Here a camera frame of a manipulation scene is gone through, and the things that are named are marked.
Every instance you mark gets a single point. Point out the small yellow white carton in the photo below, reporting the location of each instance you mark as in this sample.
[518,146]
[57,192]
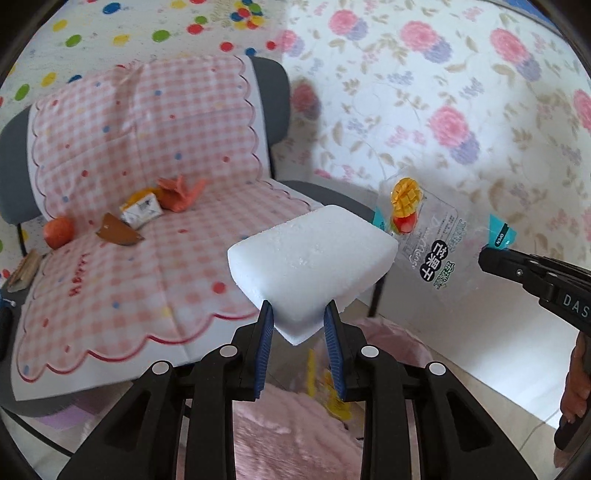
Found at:
[141,212]

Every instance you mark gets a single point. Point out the pink checked cloth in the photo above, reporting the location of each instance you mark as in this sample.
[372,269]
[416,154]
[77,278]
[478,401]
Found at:
[138,129]

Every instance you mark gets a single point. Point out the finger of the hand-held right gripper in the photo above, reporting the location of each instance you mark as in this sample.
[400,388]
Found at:
[508,267]
[563,270]

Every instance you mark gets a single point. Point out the person's right hand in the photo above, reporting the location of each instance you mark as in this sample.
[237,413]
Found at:
[575,383]

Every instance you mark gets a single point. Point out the floral printed sheet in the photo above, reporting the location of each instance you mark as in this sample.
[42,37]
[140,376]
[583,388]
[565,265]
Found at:
[415,92]

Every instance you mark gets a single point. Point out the pink fluffy pants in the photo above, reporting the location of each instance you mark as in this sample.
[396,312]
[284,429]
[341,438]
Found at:
[295,438]

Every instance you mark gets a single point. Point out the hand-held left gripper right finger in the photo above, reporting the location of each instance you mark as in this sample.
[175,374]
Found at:
[334,350]

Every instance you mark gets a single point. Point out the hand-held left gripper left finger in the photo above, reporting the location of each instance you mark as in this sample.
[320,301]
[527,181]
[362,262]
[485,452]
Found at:
[265,350]

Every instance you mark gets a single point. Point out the crumpled orange wrapper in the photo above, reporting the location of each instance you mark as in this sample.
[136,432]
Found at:
[178,198]

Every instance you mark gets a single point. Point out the balloon printed sheet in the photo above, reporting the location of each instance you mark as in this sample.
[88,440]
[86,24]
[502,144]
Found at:
[92,27]

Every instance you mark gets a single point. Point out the brown shell piece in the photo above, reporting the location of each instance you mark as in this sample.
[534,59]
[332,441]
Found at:
[117,233]

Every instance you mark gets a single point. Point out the grey office chair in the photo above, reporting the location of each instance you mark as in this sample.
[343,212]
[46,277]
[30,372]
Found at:
[272,92]

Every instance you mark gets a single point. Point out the clear mango snack packet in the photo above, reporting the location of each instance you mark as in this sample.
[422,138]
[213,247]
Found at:
[438,230]

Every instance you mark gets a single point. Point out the white foam block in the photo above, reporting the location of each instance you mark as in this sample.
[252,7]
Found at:
[314,258]

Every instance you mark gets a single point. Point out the orange fruit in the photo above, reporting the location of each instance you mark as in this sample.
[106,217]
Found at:
[59,233]

